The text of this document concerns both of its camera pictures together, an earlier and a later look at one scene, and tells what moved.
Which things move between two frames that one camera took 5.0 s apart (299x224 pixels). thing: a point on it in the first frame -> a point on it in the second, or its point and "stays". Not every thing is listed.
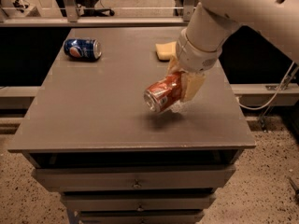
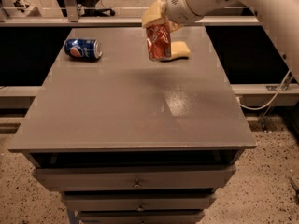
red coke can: (163, 92) -> (159, 41)
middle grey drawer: (138, 201) stays
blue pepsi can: (82, 49) stays
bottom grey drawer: (140, 217) stays
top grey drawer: (87, 178) stays
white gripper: (193, 57) -> (177, 4)
